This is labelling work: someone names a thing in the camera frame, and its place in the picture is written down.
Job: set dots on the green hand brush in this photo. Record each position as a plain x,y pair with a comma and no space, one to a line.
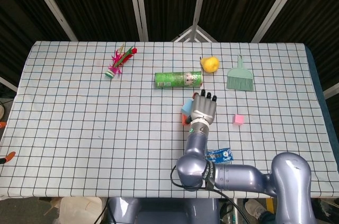
239,79

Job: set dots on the large orange foam cube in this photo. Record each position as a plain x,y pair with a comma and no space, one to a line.
184,120

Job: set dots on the medium blue foam cube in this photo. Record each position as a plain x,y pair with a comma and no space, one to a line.
187,107

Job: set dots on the white plastic bucket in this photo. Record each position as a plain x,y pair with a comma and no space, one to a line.
79,210

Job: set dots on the blue cookie box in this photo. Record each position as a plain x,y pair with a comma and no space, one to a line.
219,155

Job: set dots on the white triangular frame foot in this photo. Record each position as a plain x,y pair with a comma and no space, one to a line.
184,34

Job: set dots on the yellow pear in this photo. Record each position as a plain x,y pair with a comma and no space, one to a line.
210,64

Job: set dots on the dark trouser leg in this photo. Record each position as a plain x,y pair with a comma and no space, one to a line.
267,219

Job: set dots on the pink red feather shuttlecock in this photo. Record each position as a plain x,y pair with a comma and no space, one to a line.
116,62

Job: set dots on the white checkered tablecloth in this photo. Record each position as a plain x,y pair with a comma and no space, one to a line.
79,128

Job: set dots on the metal table leg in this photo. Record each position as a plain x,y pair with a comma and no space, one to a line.
235,213

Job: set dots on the grey sneaker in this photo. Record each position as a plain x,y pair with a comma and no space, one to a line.
254,208

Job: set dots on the green chips can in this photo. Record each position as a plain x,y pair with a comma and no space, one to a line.
174,80

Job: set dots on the grey-blue robot torso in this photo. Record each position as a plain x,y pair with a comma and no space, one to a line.
164,210

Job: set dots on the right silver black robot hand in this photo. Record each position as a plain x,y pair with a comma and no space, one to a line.
204,108

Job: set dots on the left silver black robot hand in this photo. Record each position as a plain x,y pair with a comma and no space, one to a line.
9,156

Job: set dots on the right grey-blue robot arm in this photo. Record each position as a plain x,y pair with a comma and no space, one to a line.
238,177

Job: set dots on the small pink foam cube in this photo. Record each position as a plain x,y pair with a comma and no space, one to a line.
239,119

